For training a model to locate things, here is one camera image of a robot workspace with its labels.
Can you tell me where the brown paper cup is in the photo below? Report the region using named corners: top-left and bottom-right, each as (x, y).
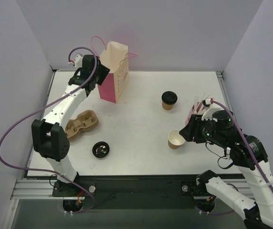
top-left (168, 129), bottom-right (185, 149)
top-left (161, 91), bottom-right (178, 110)

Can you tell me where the pink paper gift bag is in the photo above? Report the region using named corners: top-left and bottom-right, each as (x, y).
top-left (98, 41), bottom-right (137, 103)

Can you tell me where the brown cardboard cup carrier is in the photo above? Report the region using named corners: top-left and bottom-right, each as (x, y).
top-left (65, 110), bottom-right (99, 140)

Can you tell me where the black plastic cup lid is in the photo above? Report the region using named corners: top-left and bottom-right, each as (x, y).
top-left (92, 141), bottom-right (110, 158)

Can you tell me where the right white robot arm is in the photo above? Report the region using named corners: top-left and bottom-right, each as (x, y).
top-left (179, 110), bottom-right (273, 229)

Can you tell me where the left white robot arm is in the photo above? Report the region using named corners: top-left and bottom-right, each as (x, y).
top-left (31, 55), bottom-right (110, 196)

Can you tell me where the pink straw holder cup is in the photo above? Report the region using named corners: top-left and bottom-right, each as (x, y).
top-left (185, 102), bottom-right (205, 125)

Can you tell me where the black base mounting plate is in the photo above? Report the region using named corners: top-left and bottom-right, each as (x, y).
top-left (52, 175), bottom-right (215, 212)

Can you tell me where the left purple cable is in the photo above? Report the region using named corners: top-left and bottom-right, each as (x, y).
top-left (0, 47), bottom-right (99, 213)

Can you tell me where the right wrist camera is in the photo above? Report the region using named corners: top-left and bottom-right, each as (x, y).
top-left (202, 97), bottom-right (222, 121)

